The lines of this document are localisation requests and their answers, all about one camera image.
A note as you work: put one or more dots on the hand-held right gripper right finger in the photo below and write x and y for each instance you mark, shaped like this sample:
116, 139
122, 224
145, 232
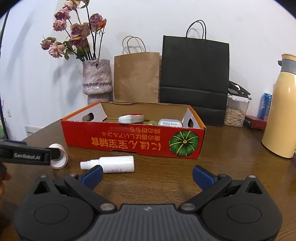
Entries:
203, 177

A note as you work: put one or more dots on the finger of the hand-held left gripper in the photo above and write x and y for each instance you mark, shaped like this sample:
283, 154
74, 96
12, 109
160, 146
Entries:
57, 153
16, 142

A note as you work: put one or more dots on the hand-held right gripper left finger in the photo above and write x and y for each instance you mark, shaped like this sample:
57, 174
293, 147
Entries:
92, 177

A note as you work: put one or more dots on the white tape roll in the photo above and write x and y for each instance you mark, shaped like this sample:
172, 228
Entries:
59, 163

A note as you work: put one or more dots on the white spray bottle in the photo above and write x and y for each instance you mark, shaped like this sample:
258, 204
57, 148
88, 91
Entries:
118, 164

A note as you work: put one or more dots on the red cardboard box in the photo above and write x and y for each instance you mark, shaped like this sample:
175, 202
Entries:
129, 141

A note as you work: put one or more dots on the red and white lint brush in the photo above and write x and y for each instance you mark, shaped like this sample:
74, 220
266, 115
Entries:
130, 118

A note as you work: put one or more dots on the green transparent spray bottle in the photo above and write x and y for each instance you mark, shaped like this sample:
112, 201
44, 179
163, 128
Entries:
153, 122

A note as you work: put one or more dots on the person's left hand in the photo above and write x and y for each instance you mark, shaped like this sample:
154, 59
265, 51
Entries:
7, 177

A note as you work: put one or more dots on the clear seed container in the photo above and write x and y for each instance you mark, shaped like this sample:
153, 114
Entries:
234, 115

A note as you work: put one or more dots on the dark red small box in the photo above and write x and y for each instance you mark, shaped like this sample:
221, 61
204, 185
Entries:
254, 122

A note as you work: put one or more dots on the pink mottled vase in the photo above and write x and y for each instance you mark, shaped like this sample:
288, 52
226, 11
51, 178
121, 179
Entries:
97, 78

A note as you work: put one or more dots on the blue packet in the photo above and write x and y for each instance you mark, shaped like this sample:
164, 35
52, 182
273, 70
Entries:
264, 106

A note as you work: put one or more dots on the yellow thermos jug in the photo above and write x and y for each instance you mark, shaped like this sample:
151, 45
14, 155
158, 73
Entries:
282, 115

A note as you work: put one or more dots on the black paper bag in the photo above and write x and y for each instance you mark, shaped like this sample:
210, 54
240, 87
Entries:
194, 74

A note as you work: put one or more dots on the brown paper bag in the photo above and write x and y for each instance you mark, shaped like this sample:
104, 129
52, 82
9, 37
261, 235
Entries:
136, 76

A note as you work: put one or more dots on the dried pink roses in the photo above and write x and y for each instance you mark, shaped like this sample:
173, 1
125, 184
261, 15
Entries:
76, 32

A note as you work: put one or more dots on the white wall outlet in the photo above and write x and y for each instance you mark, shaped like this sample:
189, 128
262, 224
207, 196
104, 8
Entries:
9, 112

